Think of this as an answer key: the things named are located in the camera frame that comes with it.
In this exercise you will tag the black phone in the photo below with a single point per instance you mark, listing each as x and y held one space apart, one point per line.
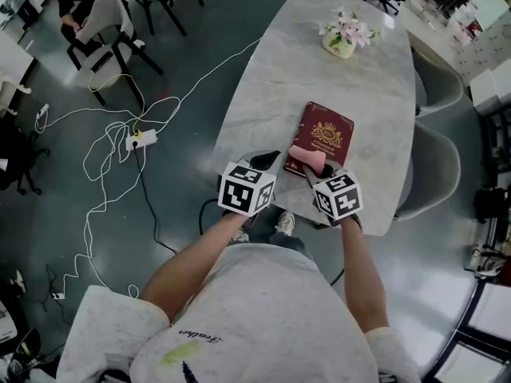
101 62

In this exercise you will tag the person's left shoe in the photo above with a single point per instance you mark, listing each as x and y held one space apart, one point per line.
240 236

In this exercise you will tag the person's right forearm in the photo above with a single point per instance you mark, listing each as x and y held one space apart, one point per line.
361 269

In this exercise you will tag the white plug adapter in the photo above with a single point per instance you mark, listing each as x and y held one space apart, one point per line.
42 112

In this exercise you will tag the white pot of pink flowers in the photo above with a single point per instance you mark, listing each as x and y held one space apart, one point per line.
339 48

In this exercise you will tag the dark red book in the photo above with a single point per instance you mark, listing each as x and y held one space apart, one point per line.
327 134

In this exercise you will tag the grey shell chair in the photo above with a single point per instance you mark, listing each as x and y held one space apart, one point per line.
439 82
435 162

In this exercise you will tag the black bag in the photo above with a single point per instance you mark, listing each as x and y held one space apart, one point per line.
493 206

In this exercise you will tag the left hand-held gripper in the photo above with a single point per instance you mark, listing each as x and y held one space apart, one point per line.
243 192

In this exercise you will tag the person's left forearm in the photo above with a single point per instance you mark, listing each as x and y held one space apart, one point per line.
191 265

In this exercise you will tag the person's shoe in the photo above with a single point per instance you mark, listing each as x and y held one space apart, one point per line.
240 236
285 222

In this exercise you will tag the person's grey t-shirt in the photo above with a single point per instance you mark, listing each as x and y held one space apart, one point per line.
259 317

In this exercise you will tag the person's blue jeans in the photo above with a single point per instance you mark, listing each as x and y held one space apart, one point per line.
267 230

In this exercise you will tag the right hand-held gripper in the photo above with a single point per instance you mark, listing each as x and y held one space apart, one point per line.
339 196

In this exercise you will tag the small white power strip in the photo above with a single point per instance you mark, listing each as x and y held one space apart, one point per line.
58 295

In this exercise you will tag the white storage cabinet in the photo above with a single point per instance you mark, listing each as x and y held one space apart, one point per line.
487 62

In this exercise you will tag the person's right shoe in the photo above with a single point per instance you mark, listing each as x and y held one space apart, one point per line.
285 222

